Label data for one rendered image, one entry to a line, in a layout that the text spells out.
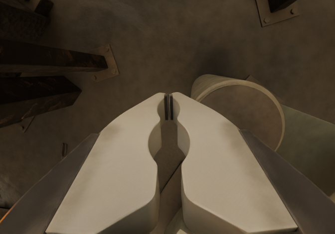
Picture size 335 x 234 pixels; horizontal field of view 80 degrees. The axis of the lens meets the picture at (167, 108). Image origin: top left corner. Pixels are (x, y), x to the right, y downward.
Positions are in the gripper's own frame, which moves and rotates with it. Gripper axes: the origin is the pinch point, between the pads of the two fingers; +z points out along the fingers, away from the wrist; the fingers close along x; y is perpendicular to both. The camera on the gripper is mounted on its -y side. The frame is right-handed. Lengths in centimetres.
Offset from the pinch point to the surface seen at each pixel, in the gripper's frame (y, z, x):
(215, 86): 5.7, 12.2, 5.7
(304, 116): 16.2, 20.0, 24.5
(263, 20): 7, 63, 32
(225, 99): 6.7, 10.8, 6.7
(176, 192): 68, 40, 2
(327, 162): 15.0, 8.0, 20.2
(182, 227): 51, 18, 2
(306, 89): 29, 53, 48
